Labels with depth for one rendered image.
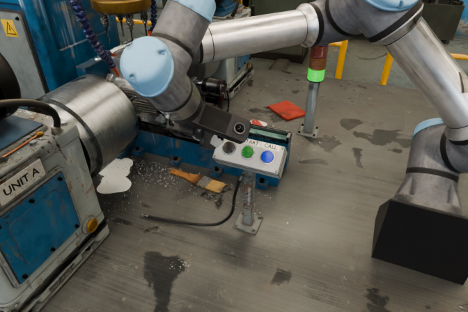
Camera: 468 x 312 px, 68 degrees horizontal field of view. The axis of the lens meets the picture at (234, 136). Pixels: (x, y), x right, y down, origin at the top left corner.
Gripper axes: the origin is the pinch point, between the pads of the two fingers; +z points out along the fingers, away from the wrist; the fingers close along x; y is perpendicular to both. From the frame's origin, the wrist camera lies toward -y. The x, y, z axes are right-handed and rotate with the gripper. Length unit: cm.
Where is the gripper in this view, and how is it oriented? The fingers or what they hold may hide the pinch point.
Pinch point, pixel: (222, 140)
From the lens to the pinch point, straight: 79.8
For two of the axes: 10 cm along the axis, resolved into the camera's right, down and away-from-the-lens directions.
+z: 2.4, 3.3, 9.1
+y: -9.3, -2.1, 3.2
